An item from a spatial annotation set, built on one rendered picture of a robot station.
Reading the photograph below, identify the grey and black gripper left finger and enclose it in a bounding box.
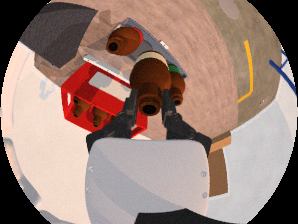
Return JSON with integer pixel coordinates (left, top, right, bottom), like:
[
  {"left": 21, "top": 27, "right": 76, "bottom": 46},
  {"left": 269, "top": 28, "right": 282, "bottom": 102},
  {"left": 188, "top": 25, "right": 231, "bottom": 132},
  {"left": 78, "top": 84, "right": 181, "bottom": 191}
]
[{"left": 86, "top": 88, "right": 138, "bottom": 154}]

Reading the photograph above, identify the red crate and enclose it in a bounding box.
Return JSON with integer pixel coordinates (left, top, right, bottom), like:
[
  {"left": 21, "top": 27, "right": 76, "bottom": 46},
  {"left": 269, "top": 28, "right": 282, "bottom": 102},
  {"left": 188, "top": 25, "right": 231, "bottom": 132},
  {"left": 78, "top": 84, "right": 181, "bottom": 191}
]
[{"left": 61, "top": 62, "right": 148, "bottom": 138}]

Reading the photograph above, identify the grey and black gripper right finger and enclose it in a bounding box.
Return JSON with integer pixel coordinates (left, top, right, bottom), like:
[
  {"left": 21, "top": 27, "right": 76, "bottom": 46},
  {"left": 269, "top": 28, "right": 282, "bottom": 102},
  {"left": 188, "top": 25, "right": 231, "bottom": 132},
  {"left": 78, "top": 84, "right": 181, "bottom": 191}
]
[{"left": 161, "top": 89, "right": 212, "bottom": 159}]

